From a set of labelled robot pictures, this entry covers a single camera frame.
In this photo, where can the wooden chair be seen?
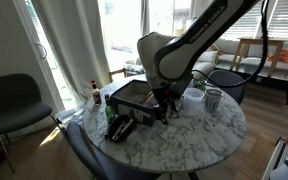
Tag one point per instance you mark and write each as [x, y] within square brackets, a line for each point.
[117, 74]

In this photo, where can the narrow grey curtain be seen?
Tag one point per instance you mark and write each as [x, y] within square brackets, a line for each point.
[145, 20]

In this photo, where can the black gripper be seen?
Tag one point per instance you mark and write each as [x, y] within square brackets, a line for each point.
[165, 95]

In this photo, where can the cream fabric sofa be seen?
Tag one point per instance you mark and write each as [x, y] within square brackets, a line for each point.
[224, 55]

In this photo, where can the wide white window blind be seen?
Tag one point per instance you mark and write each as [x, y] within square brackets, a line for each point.
[284, 23]

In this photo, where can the grey patterned blanket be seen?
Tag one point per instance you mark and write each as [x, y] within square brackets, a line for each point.
[132, 69]

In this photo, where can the black low bench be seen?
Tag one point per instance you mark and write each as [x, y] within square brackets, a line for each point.
[270, 76]

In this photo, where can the dark blue cardboard box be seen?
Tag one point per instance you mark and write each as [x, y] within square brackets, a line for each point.
[130, 105]

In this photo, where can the blue upholstered chair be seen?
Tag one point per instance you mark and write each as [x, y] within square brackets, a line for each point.
[229, 83]

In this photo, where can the black shell chair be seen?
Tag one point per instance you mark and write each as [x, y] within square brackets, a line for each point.
[14, 100]

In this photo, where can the hot sauce bottle red cap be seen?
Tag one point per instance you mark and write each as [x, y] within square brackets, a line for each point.
[96, 95]

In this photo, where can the frosted translucent plastic cup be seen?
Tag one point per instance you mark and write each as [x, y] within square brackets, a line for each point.
[193, 100]

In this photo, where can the wooden side table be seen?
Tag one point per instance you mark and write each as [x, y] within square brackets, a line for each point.
[260, 41]

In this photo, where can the beige long curtain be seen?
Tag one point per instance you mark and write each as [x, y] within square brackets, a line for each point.
[70, 43]

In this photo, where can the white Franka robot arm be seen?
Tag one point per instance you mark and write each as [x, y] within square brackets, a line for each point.
[184, 43]

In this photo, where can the metal rail with red clamp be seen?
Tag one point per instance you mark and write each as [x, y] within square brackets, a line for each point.
[282, 146]

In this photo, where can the clear cup with blue print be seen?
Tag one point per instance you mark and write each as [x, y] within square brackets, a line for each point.
[213, 100]

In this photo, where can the green lidded container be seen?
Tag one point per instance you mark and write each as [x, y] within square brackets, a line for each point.
[199, 84]

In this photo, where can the black table base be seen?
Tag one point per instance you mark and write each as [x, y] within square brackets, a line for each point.
[192, 176]

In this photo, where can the green glass bottle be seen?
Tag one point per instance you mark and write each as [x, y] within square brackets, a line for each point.
[109, 111]

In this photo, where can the orange plush toy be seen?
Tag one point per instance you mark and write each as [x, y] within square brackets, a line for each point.
[285, 55]

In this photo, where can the printed packet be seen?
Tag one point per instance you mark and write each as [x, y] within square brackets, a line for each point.
[149, 97]

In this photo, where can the grey blue dining chair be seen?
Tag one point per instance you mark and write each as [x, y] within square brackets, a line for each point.
[94, 156]

